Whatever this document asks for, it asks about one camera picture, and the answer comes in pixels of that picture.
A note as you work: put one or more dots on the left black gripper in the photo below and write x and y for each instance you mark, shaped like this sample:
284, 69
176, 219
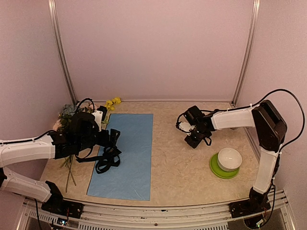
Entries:
112, 138

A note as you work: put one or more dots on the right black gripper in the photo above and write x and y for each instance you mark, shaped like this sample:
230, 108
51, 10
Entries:
194, 143

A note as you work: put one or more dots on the black ribbon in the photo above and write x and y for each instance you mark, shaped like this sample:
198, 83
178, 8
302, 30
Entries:
109, 158

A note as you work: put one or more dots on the blue wrapping paper sheet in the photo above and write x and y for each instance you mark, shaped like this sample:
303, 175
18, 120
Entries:
131, 180

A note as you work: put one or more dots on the blue fake rose bunch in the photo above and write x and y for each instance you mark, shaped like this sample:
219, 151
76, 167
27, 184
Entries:
66, 114

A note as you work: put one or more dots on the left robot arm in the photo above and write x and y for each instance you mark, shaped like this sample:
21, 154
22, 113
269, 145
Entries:
47, 192

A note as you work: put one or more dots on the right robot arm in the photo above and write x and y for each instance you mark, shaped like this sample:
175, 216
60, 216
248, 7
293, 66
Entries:
271, 129

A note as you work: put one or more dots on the yellow fake flower stem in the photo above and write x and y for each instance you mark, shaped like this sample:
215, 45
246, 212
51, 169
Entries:
110, 106

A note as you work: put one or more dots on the pink fake rose bunch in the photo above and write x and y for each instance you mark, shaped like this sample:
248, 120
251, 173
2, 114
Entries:
89, 108

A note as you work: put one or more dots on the green plate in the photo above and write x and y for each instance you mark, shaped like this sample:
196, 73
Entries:
215, 168

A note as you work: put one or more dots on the white ceramic bowl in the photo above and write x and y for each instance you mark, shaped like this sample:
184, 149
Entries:
229, 159

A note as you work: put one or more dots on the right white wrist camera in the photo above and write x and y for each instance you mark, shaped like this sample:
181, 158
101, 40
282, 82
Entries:
184, 126

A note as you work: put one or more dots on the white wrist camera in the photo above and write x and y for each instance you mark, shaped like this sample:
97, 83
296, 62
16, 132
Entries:
99, 116
184, 126

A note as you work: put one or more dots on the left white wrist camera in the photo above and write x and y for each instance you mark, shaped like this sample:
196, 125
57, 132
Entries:
99, 116

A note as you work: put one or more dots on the front aluminium rail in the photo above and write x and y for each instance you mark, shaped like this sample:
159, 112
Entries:
219, 216

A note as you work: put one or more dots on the right aluminium frame post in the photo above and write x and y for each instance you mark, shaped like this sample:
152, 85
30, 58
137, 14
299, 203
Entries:
248, 51

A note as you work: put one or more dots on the aluminium frame post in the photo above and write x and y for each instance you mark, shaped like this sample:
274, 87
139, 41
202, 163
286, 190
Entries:
56, 28
248, 51

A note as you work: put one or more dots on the left aluminium frame post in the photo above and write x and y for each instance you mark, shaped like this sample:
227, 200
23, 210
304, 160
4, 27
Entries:
56, 28

